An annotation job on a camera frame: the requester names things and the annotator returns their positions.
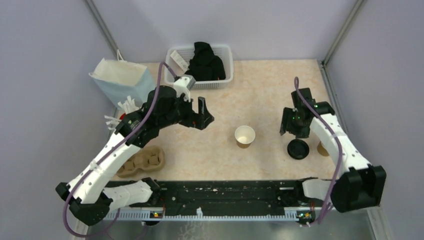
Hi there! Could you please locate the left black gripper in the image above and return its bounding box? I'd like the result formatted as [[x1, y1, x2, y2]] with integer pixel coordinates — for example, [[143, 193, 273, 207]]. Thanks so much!
[[158, 91, 214, 130]]

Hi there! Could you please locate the black coffee cup lid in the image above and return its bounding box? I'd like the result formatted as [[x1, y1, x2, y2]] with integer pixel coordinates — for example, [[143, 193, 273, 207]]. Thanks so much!
[[287, 139, 310, 160]]

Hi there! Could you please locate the stack of paper cups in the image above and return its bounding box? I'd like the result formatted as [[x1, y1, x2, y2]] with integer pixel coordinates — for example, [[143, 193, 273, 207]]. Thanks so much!
[[316, 141, 329, 157]]

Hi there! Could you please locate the brown paper coffee cup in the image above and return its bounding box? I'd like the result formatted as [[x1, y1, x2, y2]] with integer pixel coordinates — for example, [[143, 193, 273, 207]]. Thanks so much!
[[234, 125, 256, 149]]

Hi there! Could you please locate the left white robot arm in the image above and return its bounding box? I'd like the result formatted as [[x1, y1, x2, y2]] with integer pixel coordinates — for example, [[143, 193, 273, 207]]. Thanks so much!
[[56, 85, 214, 226]]

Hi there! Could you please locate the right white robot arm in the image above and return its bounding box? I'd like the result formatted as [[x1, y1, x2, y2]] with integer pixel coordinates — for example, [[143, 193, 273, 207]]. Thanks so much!
[[279, 88, 387, 213]]

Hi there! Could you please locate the black cloth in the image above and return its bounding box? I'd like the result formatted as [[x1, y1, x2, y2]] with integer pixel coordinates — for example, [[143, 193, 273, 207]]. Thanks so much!
[[184, 41, 227, 82]]

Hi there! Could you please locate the white plastic basket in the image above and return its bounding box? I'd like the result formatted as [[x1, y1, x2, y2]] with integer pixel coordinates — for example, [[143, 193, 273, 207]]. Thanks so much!
[[165, 41, 234, 90]]

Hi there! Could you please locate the white paper packet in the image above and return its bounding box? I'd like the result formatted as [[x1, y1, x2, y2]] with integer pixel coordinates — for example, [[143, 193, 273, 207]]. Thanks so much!
[[170, 50, 189, 72]]

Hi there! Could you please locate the brown pulp cup carrier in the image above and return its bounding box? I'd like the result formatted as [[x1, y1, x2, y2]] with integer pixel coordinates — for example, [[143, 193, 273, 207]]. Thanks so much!
[[116, 145, 166, 178]]

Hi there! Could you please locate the light blue paper bag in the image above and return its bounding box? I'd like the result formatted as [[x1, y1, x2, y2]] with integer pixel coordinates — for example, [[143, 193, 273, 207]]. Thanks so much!
[[89, 50, 157, 109]]

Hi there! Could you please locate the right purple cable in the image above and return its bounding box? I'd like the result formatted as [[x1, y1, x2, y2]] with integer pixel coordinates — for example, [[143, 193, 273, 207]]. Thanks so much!
[[293, 76, 344, 226]]

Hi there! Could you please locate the purple cable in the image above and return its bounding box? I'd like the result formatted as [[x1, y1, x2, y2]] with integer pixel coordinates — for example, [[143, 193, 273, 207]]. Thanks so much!
[[62, 61, 180, 239], [293, 76, 344, 226]]

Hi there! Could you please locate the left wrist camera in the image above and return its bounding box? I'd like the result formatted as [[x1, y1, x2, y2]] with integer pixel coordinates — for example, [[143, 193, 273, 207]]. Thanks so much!
[[172, 75, 196, 102]]

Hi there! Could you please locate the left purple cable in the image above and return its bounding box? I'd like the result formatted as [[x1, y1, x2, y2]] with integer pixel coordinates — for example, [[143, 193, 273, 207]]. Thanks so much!
[[62, 61, 180, 239]]

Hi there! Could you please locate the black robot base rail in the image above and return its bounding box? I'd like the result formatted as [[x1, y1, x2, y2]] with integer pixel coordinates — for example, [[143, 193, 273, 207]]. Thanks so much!
[[129, 180, 323, 217]]

